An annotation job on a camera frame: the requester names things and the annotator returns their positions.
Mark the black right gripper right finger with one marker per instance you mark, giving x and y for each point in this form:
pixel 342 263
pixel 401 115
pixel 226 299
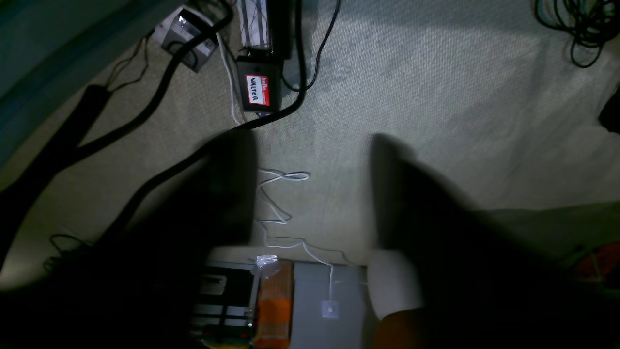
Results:
pixel 463 259

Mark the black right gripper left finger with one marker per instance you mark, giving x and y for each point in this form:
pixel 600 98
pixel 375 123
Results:
pixel 212 205

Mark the orange packet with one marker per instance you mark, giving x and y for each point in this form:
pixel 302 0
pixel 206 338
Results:
pixel 273 316

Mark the black box with name sticker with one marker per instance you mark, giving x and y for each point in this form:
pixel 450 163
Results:
pixel 259 83

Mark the grey power adapter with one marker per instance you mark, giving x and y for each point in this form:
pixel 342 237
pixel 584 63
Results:
pixel 180 27

